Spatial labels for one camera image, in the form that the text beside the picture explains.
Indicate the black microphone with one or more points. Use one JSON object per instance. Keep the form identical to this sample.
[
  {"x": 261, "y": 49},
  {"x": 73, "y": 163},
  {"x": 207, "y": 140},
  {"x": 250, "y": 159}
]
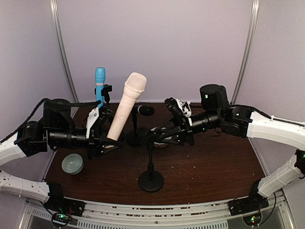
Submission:
[{"x": 144, "y": 110}]

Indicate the metal front rail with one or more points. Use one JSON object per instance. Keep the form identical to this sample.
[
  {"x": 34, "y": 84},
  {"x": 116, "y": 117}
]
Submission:
[{"x": 209, "y": 215}]

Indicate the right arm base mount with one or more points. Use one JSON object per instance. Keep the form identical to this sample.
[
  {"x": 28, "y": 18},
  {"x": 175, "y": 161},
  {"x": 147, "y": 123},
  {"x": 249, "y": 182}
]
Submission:
[{"x": 253, "y": 202}]

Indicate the pale green ceramic bowl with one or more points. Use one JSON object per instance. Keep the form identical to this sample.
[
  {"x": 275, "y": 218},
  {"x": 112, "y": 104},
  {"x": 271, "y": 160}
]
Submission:
[{"x": 72, "y": 164}]

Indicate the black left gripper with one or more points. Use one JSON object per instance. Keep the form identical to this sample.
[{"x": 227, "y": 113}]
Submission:
[{"x": 93, "y": 140}]

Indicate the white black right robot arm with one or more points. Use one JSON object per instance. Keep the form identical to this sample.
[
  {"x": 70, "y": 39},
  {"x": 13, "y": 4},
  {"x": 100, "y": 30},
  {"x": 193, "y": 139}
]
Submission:
[{"x": 241, "y": 121}]

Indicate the blue microphone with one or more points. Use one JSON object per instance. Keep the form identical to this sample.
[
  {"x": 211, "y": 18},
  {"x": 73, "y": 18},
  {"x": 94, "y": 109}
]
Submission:
[{"x": 100, "y": 76}]

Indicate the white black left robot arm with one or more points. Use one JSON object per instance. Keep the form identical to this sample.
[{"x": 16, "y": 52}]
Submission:
[{"x": 50, "y": 126}]

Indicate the left aluminium frame post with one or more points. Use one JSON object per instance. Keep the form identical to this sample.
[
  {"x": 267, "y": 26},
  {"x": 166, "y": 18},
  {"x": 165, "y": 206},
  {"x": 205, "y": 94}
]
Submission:
[{"x": 63, "y": 54}]

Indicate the right aluminium frame post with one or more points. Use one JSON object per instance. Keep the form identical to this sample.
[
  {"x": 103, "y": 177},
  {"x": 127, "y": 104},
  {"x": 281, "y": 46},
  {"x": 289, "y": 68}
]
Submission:
[{"x": 247, "y": 50}]

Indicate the black front microphone stand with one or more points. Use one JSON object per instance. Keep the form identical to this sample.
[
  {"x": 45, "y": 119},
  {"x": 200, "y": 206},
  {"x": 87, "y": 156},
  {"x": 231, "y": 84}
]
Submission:
[{"x": 102, "y": 94}]

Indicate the beige microphone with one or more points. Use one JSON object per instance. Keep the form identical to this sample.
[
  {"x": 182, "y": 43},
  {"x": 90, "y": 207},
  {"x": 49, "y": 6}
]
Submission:
[{"x": 134, "y": 86}]

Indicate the black microphone stand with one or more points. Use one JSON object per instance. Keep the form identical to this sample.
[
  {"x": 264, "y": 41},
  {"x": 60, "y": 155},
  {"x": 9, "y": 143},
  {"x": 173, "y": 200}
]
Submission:
[
  {"x": 132, "y": 137},
  {"x": 102, "y": 94},
  {"x": 151, "y": 180}
]

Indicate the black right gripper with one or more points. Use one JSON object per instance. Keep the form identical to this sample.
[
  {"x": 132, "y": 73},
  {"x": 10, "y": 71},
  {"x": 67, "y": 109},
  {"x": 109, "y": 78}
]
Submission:
[{"x": 187, "y": 131}]

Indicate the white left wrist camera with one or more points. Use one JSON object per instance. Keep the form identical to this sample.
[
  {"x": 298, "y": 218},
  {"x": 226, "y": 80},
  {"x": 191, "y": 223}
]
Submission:
[{"x": 92, "y": 117}]

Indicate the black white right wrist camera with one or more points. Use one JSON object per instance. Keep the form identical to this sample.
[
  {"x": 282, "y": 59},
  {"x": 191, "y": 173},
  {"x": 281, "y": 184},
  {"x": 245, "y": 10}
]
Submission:
[{"x": 181, "y": 111}]

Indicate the aluminium frame post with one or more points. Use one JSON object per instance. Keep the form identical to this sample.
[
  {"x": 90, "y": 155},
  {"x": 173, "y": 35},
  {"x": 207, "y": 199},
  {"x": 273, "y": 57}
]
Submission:
[
  {"x": 63, "y": 54},
  {"x": 247, "y": 50}
]

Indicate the white ceramic bowl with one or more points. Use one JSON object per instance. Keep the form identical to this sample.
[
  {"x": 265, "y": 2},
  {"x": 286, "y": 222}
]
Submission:
[{"x": 159, "y": 145}]

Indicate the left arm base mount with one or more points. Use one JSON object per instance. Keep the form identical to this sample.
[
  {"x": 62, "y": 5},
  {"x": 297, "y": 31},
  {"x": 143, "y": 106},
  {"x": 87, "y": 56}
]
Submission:
[{"x": 60, "y": 208}]

